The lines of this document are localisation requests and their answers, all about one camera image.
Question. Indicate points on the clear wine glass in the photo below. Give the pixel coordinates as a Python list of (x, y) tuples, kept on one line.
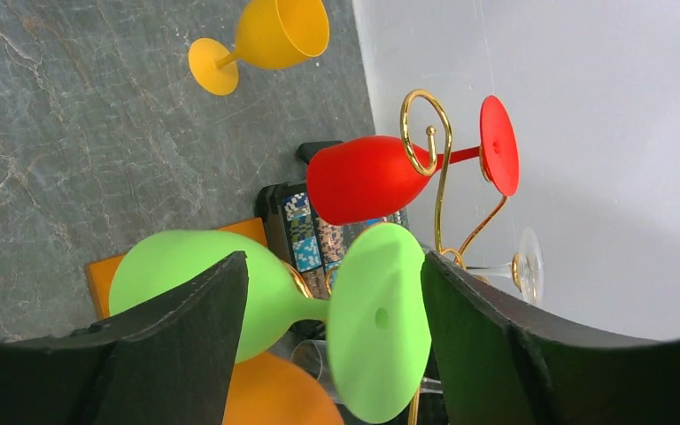
[(525, 269), (316, 366)]

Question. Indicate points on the yellow wine glass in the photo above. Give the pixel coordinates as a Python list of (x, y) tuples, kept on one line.
[(270, 34)]

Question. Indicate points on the black poker chip case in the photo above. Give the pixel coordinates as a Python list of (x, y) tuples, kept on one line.
[(299, 237)]

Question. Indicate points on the gold wire glass rack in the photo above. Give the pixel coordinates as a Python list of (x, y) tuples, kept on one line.
[(422, 115)]

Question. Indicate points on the green wine glass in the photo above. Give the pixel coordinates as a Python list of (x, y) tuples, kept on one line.
[(377, 333)]

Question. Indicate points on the orange wine glass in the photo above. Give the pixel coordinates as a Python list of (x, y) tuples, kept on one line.
[(268, 389)]

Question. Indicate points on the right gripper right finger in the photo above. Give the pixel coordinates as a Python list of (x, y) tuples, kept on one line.
[(504, 361)]

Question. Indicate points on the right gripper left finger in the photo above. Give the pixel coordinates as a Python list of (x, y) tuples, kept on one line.
[(168, 360)]

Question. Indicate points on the red wine glass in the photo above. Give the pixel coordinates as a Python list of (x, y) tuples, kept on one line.
[(376, 175)]

